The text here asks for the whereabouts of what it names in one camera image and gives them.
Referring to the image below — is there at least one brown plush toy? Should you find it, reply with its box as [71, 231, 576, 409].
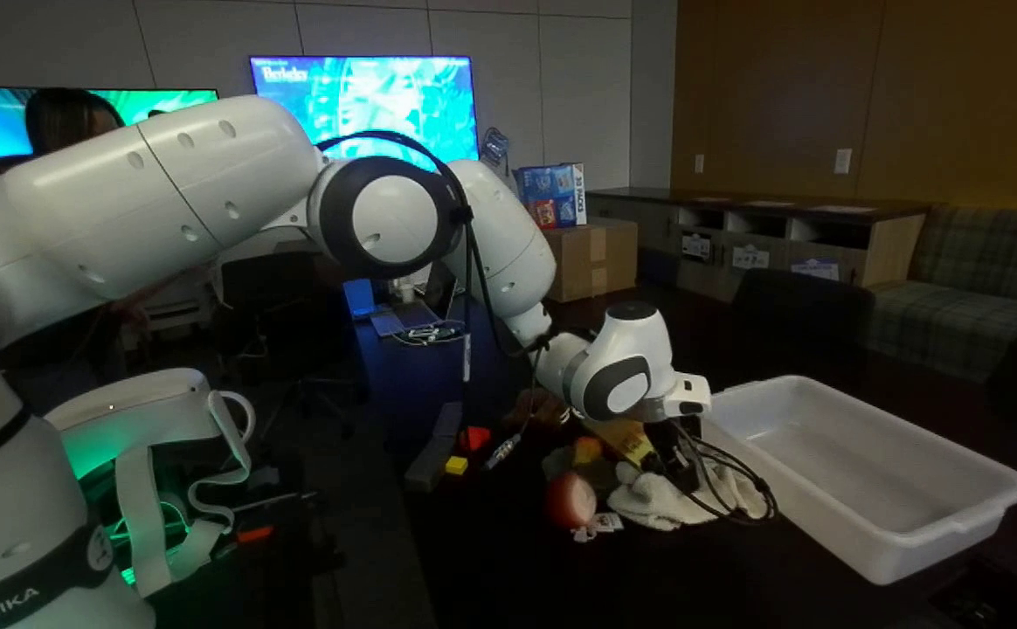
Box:
[507, 388, 572, 431]

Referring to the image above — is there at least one colourful printed pack box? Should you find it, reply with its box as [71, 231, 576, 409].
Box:
[512, 162, 588, 231]

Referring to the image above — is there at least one white towel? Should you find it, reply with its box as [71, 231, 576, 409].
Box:
[606, 460, 768, 532]

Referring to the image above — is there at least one grey marker pen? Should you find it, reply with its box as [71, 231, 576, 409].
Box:
[483, 433, 523, 473]

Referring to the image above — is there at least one black office chair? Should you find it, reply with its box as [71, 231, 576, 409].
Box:
[214, 252, 358, 440]

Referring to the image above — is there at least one blue packet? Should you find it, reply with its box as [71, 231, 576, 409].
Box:
[480, 128, 510, 172]

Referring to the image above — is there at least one small white tag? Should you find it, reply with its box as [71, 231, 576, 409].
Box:
[571, 512, 626, 543]

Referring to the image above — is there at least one person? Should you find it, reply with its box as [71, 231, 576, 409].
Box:
[23, 87, 127, 159]

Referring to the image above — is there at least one white headset with strap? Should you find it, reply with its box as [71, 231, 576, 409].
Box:
[44, 367, 257, 600]

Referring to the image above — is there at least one white plastic bin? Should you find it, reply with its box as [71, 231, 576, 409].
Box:
[702, 375, 1017, 586]

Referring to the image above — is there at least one laptop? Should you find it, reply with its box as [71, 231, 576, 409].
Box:
[342, 277, 441, 338]

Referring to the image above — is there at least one wooden sideboard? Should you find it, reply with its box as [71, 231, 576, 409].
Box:
[586, 185, 934, 303]

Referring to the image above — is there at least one large wall screen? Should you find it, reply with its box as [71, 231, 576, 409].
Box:
[249, 55, 481, 172]

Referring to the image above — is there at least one plaid sofa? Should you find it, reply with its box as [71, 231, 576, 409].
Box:
[865, 204, 1017, 383]

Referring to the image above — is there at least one long grey block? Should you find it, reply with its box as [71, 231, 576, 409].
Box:
[403, 401, 465, 493]

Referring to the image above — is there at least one cardboard box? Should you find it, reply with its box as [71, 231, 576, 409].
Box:
[543, 218, 640, 304]

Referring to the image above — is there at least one yellow bottle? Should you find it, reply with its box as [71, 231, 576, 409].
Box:
[590, 418, 660, 470]

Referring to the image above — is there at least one red and white ball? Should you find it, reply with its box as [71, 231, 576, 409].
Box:
[546, 472, 598, 530]

